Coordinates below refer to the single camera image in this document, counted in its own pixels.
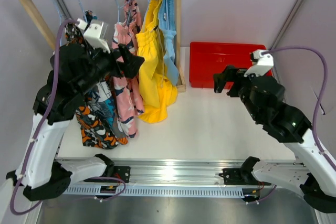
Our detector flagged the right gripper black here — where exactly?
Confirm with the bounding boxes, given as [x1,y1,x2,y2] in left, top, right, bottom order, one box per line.
[213,65,267,122]

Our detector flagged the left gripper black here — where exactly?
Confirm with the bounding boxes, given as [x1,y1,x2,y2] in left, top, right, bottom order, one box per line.
[75,40,144,96]

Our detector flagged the pink shark print shorts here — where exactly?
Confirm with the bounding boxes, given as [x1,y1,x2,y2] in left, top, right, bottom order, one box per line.
[112,0,144,138]

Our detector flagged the teal pirate print shorts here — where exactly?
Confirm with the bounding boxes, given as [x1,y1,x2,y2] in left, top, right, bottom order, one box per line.
[83,9,129,146]

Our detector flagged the yellow shorts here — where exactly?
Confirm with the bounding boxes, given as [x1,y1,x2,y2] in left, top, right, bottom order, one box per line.
[136,0,178,124]

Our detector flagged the light blue shorts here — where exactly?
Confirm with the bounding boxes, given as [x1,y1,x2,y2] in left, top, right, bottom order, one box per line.
[158,0,179,86]

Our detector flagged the orange black camo shorts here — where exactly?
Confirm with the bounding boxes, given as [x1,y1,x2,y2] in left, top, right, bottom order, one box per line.
[64,22,121,150]

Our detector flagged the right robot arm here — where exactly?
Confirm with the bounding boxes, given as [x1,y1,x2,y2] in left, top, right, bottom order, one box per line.
[213,66,335,214]

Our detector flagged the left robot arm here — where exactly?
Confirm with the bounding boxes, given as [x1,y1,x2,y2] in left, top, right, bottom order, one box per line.
[6,44,144,201]

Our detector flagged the red plastic bin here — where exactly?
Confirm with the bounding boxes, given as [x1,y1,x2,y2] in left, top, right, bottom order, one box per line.
[189,42,266,88]

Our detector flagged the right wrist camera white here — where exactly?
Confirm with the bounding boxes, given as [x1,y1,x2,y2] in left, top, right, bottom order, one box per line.
[244,49,274,77]

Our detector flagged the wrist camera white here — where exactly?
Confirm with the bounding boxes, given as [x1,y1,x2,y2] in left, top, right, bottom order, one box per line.
[76,18,111,53]
[244,49,274,77]

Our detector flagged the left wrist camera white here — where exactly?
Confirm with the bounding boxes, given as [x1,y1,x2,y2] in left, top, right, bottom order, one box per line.
[76,18,111,53]

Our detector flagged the aluminium mounting rail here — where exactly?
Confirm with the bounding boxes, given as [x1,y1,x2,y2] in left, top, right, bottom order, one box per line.
[52,157,313,186]

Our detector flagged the grey cable duct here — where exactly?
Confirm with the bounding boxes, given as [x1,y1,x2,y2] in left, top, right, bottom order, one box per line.
[64,185,244,198]

